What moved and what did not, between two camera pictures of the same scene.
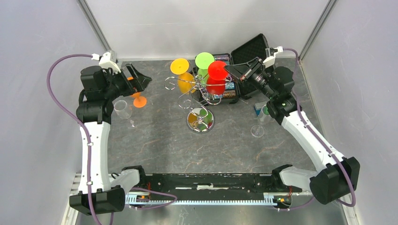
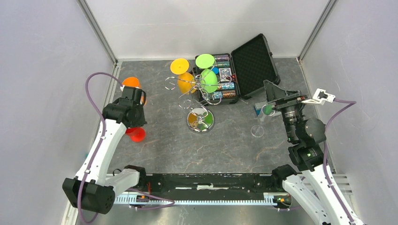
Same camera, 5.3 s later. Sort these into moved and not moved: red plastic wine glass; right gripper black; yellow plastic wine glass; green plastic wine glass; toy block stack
Moved: red plastic wine glass; right gripper black
Not moved: green plastic wine glass; yellow plastic wine glass; toy block stack
